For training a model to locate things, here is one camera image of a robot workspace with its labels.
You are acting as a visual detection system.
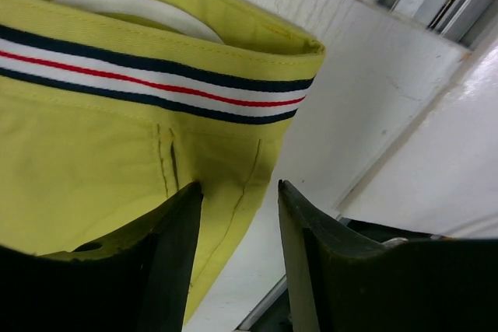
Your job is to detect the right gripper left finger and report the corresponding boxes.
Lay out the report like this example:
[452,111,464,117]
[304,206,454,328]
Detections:
[1,183,203,331]

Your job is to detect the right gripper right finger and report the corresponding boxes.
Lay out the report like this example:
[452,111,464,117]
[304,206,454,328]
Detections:
[278,180,497,331]

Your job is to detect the yellow trousers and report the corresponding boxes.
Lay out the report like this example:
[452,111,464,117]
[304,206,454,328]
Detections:
[1,0,325,318]

